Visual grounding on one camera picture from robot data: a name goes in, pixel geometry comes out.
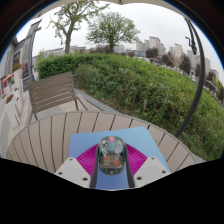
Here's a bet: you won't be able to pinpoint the transparent green computer mouse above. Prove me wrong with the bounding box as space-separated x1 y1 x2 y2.
98 135 127 176

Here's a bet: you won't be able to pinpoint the tall grey sign pillar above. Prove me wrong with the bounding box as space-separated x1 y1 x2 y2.
21 19 43 91

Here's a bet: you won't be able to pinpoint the round-crowned green tree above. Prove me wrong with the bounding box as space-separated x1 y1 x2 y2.
85 11 141 54

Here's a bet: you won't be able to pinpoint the dark curved umbrella pole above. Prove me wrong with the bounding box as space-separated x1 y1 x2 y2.
174 16 206 138

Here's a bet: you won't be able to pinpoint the distant apartment buildings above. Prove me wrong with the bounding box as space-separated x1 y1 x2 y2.
134 35 221 81

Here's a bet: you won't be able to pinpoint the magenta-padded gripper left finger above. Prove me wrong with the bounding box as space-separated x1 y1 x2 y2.
54 143 100 189

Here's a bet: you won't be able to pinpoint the blue mouse pad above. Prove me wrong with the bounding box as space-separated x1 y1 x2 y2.
68 125 172 190

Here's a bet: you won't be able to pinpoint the white planter with flowers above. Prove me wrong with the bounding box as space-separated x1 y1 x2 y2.
11 62 24 94
4 93 23 130

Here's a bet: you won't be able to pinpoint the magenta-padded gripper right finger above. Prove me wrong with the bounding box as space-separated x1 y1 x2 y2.
123 143 171 189

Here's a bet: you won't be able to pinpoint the tall thin-crowned tree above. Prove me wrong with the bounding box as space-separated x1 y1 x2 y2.
48 0 109 55

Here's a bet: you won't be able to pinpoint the green hedge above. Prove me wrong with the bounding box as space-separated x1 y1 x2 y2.
36 53 224 162

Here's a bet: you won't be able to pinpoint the grey slatted patio chair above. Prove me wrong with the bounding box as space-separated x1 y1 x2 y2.
27 71 101 126

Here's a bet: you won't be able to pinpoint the dark storefront building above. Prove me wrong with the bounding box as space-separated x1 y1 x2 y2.
0 36 26 98

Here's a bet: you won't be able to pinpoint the beige patio umbrella canopy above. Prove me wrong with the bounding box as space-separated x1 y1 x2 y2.
99 0 168 6

